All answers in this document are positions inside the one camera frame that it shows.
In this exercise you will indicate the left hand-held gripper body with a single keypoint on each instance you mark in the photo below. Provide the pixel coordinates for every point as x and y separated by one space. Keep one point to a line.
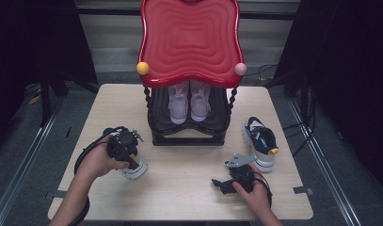
123 144

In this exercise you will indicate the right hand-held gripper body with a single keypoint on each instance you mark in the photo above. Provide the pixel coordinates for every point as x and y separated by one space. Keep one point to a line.
242 175

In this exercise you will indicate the navy and white sneaker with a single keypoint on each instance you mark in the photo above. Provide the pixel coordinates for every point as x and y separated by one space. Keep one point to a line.
137 169
262 138

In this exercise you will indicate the purple sandal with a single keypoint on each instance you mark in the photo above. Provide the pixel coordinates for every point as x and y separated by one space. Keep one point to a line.
199 103
178 105

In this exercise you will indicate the red and black shoe rack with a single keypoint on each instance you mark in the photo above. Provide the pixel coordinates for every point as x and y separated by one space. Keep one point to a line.
192 47

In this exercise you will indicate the person's right hand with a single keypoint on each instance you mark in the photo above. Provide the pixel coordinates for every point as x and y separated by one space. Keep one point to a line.
258 194

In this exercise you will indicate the person's left hand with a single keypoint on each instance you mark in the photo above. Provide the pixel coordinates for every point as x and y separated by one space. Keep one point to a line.
96 163

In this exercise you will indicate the small black tape strip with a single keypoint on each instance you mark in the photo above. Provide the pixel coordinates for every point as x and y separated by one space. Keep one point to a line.
68 132

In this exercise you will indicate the grey tape piece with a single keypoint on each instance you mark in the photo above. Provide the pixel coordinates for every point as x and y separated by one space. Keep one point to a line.
302 190
51 194

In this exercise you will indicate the black metal stand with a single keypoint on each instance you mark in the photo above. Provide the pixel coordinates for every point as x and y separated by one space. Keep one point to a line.
45 103

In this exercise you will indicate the yellow floor strip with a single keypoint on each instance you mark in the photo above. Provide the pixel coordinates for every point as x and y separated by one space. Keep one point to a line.
34 100

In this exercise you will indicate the dark curtain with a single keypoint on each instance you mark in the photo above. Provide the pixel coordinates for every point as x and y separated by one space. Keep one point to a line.
23 47
352 62

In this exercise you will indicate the metal floor rail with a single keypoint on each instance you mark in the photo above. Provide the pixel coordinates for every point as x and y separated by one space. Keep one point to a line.
324 163
29 150

